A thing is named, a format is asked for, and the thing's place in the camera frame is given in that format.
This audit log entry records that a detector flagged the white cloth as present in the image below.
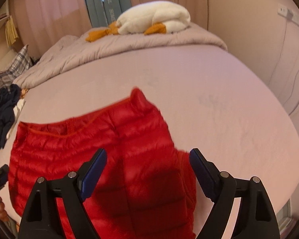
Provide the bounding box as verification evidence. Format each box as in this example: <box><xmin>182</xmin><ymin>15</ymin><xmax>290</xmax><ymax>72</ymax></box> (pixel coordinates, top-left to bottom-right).
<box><xmin>7</xmin><ymin>98</ymin><xmax>26</xmax><ymax>140</ymax></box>

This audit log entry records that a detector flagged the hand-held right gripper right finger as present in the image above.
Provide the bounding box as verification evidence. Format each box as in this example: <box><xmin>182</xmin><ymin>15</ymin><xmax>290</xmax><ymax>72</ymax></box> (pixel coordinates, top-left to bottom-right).
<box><xmin>189</xmin><ymin>148</ymin><xmax>281</xmax><ymax>239</ymax></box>

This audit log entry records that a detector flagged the red down jacket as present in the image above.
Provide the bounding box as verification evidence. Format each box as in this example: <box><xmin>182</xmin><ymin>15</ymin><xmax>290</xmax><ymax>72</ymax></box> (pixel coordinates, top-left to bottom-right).
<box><xmin>8</xmin><ymin>87</ymin><xmax>197</xmax><ymax>239</ymax></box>

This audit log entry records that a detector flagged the dark navy garment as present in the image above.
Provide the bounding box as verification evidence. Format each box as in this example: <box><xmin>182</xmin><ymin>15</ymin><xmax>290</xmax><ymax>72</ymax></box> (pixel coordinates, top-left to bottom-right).
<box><xmin>0</xmin><ymin>84</ymin><xmax>22</xmax><ymax>150</ymax></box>

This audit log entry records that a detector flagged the person's left hand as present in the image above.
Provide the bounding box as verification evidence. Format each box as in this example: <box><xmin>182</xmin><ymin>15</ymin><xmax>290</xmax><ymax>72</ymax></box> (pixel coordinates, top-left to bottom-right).
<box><xmin>0</xmin><ymin>196</ymin><xmax>9</xmax><ymax>222</ymax></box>

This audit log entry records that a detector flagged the yellow hanging cloth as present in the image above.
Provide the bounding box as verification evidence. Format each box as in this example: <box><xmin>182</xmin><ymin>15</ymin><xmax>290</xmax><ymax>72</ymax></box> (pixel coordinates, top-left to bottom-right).
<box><xmin>5</xmin><ymin>16</ymin><xmax>19</xmax><ymax>46</ymax></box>

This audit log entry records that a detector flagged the white power strip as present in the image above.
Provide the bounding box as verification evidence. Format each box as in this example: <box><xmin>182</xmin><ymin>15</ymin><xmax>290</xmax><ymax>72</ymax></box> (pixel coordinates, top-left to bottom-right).
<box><xmin>278</xmin><ymin>4</ymin><xmax>299</xmax><ymax>28</ymax></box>

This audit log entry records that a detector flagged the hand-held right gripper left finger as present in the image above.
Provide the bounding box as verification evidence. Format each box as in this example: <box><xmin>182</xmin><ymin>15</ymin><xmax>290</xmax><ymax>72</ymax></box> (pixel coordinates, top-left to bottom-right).
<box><xmin>17</xmin><ymin>148</ymin><xmax>107</xmax><ymax>239</ymax></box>

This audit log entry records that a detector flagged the white goose plush toy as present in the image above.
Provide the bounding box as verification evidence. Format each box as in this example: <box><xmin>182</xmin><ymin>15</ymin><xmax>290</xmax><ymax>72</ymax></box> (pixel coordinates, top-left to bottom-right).
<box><xmin>86</xmin><ymin>1</ymin><xmax>191</xmax><ymax>43</ymax></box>

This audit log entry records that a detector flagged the plaid pillow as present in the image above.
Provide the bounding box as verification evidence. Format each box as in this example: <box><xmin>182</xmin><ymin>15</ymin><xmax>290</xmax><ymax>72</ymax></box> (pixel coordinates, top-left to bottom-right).
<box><xmin>0</xmin><ymin>45</ymin><xmax>33</xmax><ymax>86</ymax></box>

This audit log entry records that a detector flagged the blue grey curtain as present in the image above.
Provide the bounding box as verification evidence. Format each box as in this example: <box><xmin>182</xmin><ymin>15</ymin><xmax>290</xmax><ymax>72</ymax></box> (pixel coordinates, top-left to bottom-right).
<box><xmin>82</xmin><ymin>0</ymin><xmax>132</xmax><ymax>28</ymax></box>

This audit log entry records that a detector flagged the grey quilted duvet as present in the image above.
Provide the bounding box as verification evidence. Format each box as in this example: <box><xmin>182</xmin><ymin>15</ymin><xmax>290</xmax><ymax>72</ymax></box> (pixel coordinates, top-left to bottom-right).
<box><xmin>14</xmin><ymin>21</ymin><xmax>228</xmax><ymax>89</ymax></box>

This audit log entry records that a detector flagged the white power cable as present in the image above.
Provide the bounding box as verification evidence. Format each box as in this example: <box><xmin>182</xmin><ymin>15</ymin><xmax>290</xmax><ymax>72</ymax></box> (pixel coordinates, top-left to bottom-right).
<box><xmin>269</xmin><ymin>25</ymin><xmax>299</xmax><ymax>105</ymax></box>

